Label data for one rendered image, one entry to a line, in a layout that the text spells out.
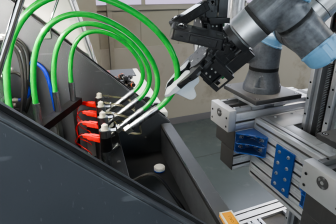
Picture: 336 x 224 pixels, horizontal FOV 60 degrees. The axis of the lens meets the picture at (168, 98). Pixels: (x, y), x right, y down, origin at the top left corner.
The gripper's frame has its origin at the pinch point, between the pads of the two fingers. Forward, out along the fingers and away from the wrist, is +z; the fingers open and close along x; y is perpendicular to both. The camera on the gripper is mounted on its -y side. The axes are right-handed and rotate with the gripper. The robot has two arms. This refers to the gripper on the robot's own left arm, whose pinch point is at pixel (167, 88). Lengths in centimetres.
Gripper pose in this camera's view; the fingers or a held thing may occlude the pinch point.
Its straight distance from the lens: 68.9
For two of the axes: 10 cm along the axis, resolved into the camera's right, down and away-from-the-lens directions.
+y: 7.3, 5.9, 3.4
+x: 0.5, -5.5, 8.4
